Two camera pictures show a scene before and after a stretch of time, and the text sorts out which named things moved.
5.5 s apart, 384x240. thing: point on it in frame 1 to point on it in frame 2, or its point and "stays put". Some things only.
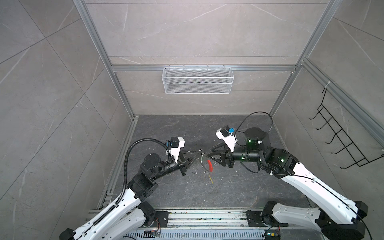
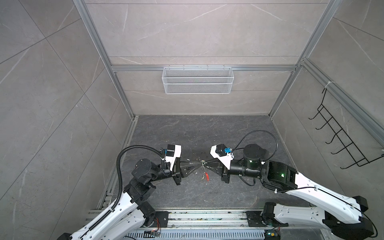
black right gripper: [226, 157] to [220, 170]
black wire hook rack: [356, 155] stays put
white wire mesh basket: [197, 80] stays put
